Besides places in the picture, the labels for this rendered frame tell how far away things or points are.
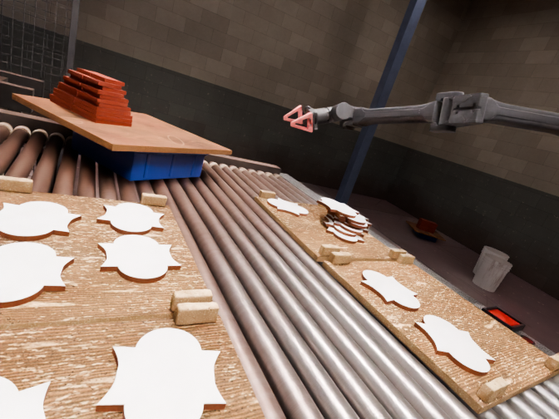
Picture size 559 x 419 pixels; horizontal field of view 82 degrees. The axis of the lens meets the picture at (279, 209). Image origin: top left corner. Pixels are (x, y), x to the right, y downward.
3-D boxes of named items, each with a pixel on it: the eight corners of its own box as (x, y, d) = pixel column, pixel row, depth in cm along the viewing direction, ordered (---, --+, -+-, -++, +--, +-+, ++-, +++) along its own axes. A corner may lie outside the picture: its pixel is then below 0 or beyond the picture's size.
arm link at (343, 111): (351, 131, 125) (355, 108, 124) (365, 129, 114) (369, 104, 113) (323, 125, 122) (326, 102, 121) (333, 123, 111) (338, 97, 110)
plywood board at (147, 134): (145, 117, 144) (145, 114, 144) (231, 155, 125) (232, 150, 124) (12, 98, 101) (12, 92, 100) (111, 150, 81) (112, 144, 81)
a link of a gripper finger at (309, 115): (292, 115, 110) (318, 112, 111) (286, 111, 116) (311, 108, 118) (293, 135, 113) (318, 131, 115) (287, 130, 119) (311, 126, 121)
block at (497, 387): (492, 386, 53) (501, 374, 52) (504, 396, 52) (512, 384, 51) (474, 394, 50) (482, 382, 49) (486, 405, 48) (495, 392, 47)
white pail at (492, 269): (465, 278, 394) (479, 252, 384) (478, 278, 409) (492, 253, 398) (487, 293, 370) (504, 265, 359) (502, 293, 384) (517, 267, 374)
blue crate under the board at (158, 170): (146, 150, 132) (150, 126, 129) (202, 178, 120) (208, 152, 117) (67, 147, 105) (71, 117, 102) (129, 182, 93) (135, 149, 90)
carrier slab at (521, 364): (408, 265, 99) (409, 261, 99) (561, 372, 67) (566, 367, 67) (321, 265, 80) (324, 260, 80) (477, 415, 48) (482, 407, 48)
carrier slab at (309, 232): (328, 210, 133) (330, 206, 132) (404, 263, 100) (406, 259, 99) (254, 199, 114) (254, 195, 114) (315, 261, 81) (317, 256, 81)
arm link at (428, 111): (459, 133, 93) (467, 95, 91) (449, 130, 89) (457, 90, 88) (348, 133, 127) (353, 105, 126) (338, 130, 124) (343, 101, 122)
